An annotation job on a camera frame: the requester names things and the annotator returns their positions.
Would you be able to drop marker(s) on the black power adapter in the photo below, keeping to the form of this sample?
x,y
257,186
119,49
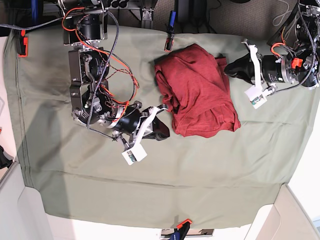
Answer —
x,y
187,10

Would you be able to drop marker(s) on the orange black rear clamp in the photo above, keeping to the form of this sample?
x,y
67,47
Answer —
x,y
170,32

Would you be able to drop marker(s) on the aluminium frame post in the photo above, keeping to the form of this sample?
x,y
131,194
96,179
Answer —
x,y
147,13

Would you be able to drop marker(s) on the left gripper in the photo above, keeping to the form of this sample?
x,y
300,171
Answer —
x,y
247,67

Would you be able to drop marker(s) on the orange left table clamp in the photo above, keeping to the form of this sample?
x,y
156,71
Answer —
x,y
22,44

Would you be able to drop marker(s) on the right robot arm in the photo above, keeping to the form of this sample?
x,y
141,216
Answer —
x,y
84,25

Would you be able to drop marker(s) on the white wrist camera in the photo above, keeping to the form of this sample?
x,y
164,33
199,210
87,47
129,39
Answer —
x,y
256,97
134,154

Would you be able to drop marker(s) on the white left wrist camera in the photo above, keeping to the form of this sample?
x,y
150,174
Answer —
x,y
256,97

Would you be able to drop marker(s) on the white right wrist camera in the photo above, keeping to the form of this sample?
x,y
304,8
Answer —
x,y
134,154

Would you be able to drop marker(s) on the red T-shirt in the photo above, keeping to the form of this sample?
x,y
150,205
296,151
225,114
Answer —
x,y
197,92

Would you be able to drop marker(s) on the orange black front clamp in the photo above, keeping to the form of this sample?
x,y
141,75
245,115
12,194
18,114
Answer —
x,y
181,230

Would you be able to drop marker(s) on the orange black clamp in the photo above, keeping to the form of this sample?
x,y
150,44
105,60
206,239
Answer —
x,y
170,32
181,230

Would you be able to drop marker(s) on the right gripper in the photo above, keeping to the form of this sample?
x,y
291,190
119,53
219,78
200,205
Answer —
x,y
144,124

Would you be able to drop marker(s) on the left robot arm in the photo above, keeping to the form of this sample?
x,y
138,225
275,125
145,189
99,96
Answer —
x,y
294,57

